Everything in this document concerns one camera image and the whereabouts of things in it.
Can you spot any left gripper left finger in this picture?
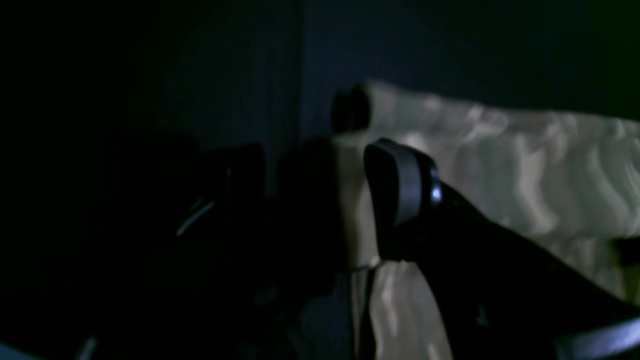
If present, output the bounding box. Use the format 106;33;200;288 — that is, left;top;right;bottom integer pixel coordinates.
79;135;346;360

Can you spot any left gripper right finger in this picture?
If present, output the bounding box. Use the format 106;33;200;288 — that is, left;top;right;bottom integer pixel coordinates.
363;137;639;360

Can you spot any camouflage t-shirt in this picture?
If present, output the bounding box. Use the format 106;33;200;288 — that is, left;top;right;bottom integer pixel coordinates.
329;82;639;360

